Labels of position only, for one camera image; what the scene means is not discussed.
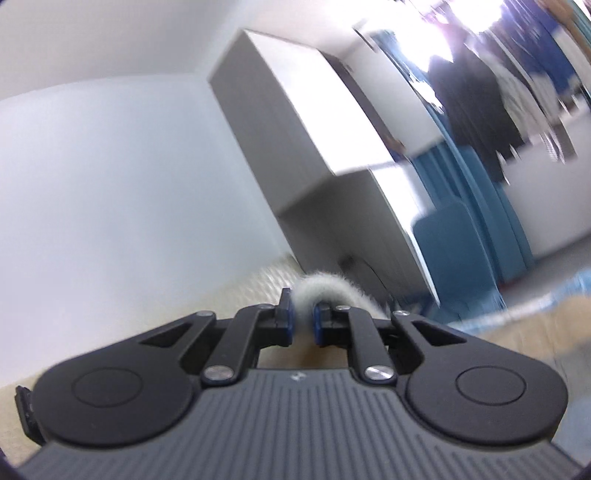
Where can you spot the cream quilted headboard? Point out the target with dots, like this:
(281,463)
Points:
(263,286)

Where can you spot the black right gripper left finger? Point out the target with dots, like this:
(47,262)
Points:
(253,329)

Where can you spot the grey white wardrobe cabinet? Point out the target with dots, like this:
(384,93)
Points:
(342,202)

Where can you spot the black hanging garment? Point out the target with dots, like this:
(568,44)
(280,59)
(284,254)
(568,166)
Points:
(472,100)

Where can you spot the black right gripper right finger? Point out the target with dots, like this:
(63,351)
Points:
(354,330)

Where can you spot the cream blue striped fleece sweater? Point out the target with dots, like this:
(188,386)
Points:
(331,289)

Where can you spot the blue upholstered chair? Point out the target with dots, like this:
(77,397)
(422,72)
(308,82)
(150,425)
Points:
(458,265)

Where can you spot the patchwork pastel bed quilt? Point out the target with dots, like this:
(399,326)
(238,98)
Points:
(544,328)

